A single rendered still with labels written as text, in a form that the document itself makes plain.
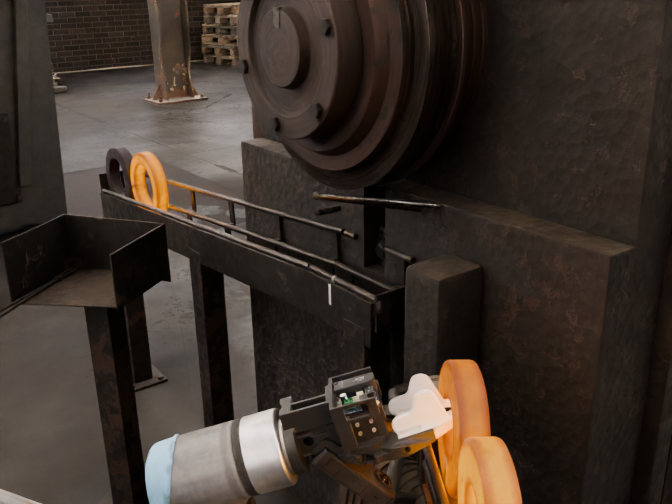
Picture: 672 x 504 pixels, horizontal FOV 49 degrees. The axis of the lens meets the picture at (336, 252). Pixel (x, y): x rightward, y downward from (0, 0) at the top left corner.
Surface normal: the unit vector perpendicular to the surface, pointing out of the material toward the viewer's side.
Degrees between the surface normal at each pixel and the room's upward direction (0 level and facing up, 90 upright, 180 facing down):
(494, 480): 25
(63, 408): 0
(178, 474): 59
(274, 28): 90
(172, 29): 90
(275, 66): 90
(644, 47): 90
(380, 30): 81
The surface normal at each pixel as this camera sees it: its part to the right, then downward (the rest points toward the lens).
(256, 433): -0.24, -0.62
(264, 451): -0.12, -0.21
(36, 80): 0.70, 0.24
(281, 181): -0.80, 0.22
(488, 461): -0.01, -0.88
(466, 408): 0.03, -0.45
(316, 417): 0.02, 0.33
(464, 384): 0.02, -0.76
